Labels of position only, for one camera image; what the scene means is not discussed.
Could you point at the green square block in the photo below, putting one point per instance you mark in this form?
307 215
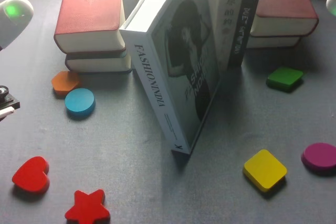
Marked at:
284 77

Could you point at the yellow square block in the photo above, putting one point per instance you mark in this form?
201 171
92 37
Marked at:
265 169

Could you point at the orange hexagon block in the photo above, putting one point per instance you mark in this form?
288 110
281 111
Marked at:
65 81

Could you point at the book with black-white spine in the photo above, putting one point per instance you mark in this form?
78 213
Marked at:
240 37

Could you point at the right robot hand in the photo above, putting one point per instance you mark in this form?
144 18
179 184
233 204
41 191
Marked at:
333 3

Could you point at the Fashion India photo-cover book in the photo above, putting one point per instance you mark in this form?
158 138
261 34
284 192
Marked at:
155 82

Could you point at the thick book dark-red cover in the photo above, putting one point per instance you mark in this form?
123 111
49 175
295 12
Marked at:
273 41

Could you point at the red hardcover book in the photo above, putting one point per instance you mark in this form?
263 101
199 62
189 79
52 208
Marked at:
89 11
283 3

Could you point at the red star block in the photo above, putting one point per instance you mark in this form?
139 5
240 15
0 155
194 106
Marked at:
88 208

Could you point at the white book Chinese-character spine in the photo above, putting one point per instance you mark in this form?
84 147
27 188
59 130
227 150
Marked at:
228 11

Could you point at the magenta oval block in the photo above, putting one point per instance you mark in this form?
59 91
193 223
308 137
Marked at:
320 155

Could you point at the red heart block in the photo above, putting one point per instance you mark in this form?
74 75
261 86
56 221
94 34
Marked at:
30 174

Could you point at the thick book navy cover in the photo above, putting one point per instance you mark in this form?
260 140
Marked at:
97 64

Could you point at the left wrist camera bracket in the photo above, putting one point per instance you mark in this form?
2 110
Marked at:
10 102

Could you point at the blue round block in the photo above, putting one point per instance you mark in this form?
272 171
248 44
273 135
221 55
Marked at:
80 100

